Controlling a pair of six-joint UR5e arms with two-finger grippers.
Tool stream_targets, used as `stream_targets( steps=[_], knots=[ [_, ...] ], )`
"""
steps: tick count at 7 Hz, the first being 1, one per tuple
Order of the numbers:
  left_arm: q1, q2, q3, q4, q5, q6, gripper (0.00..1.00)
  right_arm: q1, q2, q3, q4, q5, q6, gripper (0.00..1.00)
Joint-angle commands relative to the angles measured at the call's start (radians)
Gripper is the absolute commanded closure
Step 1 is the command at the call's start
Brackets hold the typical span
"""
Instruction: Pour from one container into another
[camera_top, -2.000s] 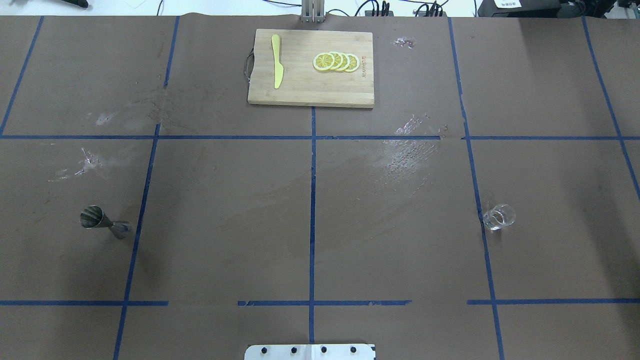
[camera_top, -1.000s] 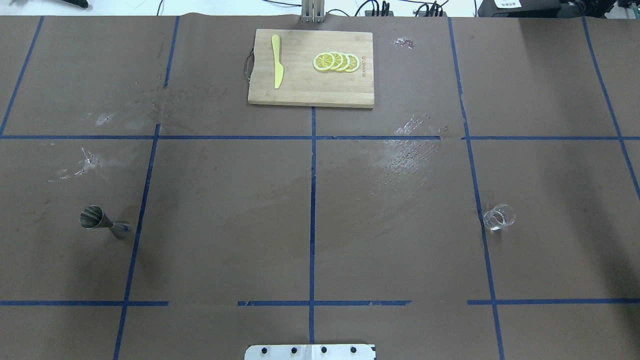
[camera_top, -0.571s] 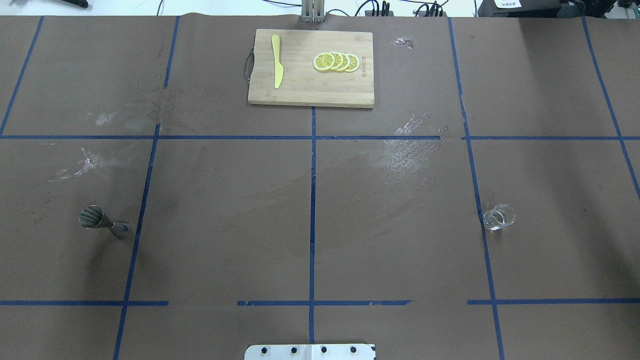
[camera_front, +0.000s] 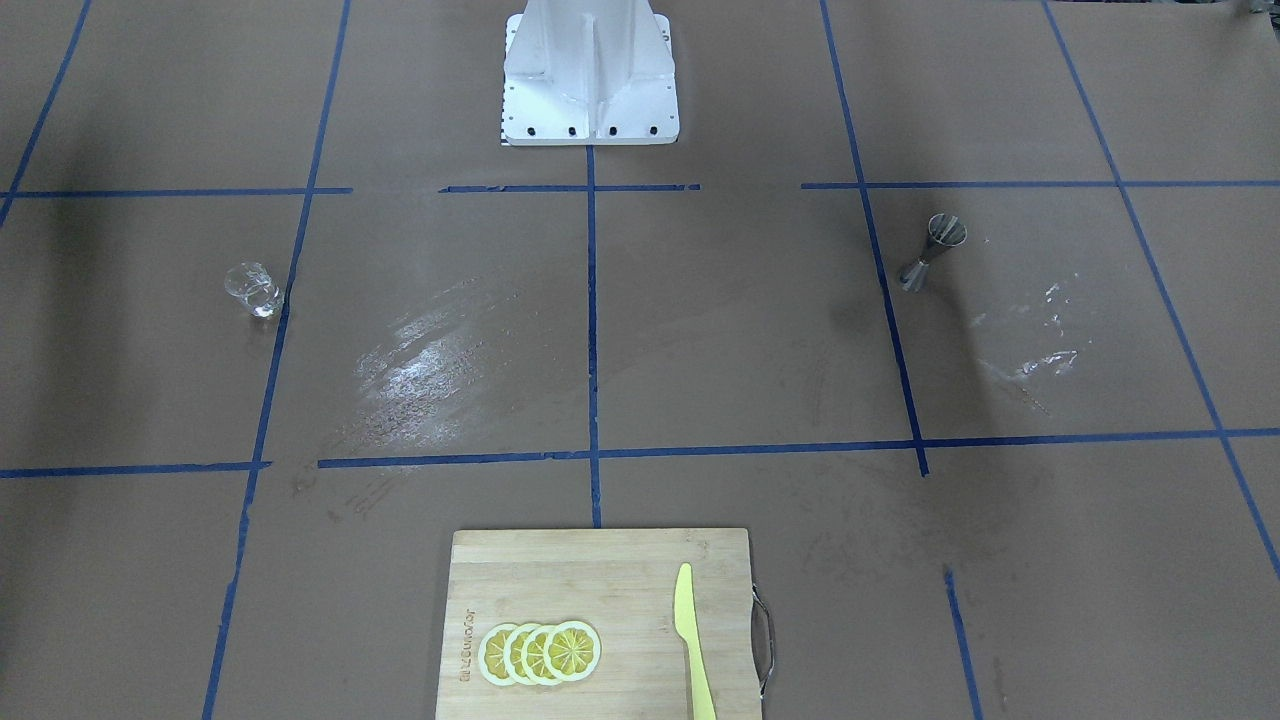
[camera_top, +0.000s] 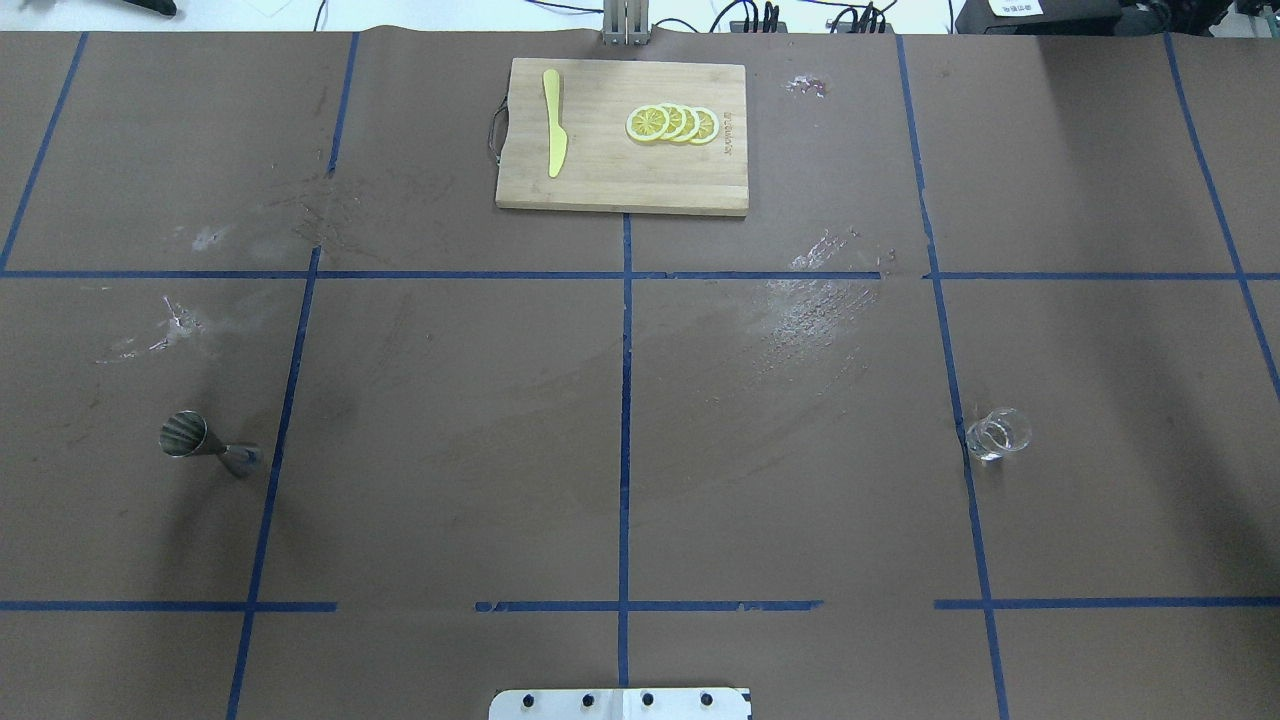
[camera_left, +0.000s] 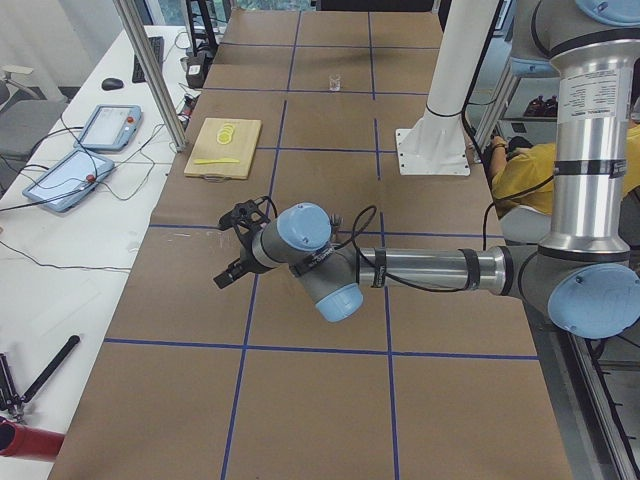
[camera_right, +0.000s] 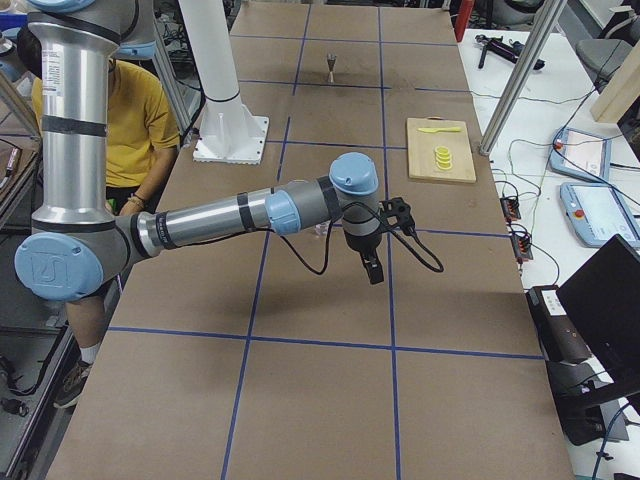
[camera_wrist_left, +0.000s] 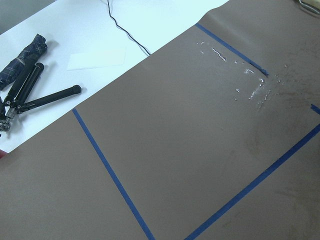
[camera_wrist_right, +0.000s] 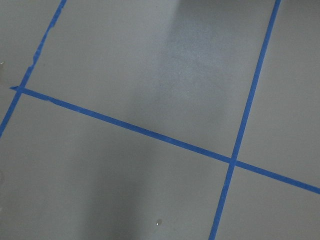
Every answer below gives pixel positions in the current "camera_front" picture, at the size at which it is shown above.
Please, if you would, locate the yellow plastic knife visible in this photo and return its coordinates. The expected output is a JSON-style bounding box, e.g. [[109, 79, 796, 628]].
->
[[673, 562, 717, 719]]

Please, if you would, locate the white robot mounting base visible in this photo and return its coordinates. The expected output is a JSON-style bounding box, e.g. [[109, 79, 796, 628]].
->
[[500, 1, 681, 147]]

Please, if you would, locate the steel double jigger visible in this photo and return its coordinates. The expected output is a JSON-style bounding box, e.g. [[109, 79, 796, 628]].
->
[[897, 213, 968, 292]]

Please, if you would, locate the back lemon slice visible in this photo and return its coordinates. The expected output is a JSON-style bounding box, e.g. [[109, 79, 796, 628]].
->
[[479, 623, 517, 687]]

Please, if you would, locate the clear glass shaker cup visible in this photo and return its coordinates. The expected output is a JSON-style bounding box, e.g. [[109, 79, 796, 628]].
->
[[224, 263, 284, 319]]

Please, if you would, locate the bamboo cutting board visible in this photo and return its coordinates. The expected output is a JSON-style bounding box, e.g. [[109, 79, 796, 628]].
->
[[435, 528, 763, 719]]

